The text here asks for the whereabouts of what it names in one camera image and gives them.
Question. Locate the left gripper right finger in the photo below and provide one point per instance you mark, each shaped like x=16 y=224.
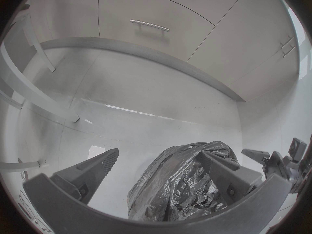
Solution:
x=234 y=179

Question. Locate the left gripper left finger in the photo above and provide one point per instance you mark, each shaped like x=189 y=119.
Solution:
x=92 y=169

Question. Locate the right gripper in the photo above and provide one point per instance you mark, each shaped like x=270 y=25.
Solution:
x=277 y=164

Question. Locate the black plastic bag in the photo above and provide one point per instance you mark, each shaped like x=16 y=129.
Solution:
x=170 y=179

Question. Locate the grey padded chair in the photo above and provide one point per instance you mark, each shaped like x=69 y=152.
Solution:
x=36 y=101

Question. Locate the beige cabinet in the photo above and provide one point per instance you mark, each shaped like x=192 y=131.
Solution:
x=158 y=8

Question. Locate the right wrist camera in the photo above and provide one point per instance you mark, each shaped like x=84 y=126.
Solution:
x=297 y=146

